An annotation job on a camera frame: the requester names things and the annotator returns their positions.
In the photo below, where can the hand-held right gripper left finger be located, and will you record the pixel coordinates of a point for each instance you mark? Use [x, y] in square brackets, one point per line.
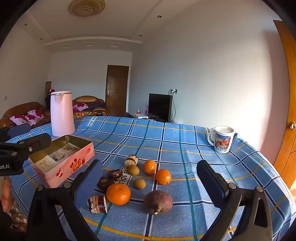
[90, 180]

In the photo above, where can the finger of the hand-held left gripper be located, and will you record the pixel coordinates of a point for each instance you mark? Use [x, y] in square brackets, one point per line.
[39, 141]
[19, 129]

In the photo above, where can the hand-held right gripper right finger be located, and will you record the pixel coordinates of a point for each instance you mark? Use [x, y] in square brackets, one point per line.
[208, 176]

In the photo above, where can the dark chocolate pastry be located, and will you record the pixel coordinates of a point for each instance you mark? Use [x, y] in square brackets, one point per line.
[115, 174]
[105, 183]

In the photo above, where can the layered chocolate cake slice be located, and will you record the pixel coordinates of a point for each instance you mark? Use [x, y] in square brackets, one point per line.
[97, 204]

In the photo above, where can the pink tin box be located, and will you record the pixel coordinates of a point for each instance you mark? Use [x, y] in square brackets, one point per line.
[69, 164]

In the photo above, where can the large mandarin orange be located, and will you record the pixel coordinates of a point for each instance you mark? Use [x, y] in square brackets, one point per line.
[118, 194]

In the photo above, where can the small orange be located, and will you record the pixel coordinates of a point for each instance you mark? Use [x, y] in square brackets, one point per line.
[149, 166]
[163, 176]

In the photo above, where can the brown kiwi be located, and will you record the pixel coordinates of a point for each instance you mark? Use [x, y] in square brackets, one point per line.
[139, 183]
[134, 170]

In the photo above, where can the purple passion fruit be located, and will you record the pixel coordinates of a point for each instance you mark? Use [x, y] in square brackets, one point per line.
[158, 201]

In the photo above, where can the person's left hand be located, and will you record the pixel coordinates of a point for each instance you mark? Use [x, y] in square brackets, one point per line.
[5, 194]

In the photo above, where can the floral pillow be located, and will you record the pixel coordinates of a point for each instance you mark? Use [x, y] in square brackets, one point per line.
[79, 107]
[18, 119]
[34, 115]

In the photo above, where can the brown leather sofa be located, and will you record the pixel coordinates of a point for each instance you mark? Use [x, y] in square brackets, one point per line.
[20, 109]

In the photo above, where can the printed paper sheet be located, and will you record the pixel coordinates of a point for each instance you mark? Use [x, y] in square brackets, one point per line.
[48, 160]

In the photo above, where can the blue plaid tablecloth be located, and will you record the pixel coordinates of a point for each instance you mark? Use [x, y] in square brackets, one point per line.
[185, 162]

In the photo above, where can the pink electric kettle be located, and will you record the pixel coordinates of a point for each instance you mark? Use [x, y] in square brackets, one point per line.
[62, 115]

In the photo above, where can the white printed mug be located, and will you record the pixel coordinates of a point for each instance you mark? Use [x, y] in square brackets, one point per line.
[222, 141]

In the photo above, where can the wrapped chocolate cake roll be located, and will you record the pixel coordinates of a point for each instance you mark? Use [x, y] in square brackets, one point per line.
[131, 160]

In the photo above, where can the tall vase with red flowers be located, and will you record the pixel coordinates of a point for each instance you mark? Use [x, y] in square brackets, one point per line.
[48, 89]

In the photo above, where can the brown patterned cloth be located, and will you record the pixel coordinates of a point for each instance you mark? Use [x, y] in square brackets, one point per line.
[15, 215]

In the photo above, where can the dark purple blanket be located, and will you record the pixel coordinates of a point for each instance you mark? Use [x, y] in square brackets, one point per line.
[96, 106]

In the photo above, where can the brown leather armchair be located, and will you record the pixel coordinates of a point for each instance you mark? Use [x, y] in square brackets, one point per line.
[92, 100]

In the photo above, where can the white low tv stand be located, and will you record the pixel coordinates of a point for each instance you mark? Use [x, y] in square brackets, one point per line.
[141, 116]

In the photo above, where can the black television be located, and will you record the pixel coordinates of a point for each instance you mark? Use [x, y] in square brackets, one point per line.
[159, 106]

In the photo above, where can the dark brown room door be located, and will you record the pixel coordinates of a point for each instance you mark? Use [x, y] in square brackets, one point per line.
[116, 90]

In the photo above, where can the orange wooden door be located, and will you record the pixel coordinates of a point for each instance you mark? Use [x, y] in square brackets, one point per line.
[286, 92]

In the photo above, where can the round gold ceiling lamp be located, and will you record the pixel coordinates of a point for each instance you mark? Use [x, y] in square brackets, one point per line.
[87, 7]

